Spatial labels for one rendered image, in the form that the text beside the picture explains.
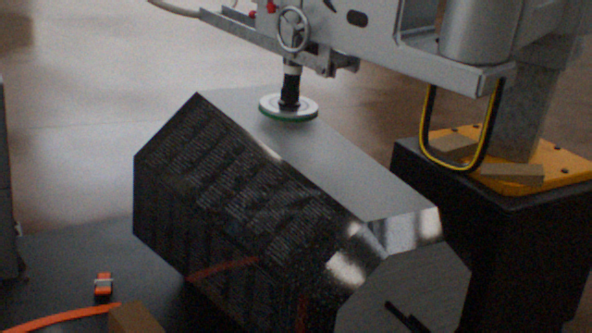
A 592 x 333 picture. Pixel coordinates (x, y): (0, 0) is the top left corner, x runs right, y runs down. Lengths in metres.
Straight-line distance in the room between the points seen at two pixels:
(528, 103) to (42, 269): 2.04
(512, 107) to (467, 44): 0.73
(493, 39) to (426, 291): 0.73
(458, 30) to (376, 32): 0.27
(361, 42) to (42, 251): 1.79
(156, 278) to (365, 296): 1.32
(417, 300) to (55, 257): 1.71
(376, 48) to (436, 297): 0.75
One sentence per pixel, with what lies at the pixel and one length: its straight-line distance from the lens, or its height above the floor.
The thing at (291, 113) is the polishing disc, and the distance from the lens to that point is 2.39.
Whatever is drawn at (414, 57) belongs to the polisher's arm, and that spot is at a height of 1.25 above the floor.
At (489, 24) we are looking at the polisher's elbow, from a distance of 1.89.
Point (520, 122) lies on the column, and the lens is 2.60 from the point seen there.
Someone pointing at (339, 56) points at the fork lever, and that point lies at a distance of 2.34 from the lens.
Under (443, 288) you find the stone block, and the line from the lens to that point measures 2.11.
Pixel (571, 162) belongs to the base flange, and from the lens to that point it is 2.78.
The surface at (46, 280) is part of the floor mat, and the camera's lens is 3.06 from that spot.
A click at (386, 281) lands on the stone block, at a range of 1.93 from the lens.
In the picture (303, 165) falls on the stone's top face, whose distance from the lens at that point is 2.15.
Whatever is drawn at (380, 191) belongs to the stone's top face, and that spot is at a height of 0.85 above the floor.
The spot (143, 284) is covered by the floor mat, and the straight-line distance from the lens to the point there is 3.00.
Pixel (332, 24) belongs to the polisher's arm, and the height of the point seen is 1.26.
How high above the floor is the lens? 1.77
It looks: 25 degrees down
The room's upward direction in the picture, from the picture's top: 7 degrees clockwise
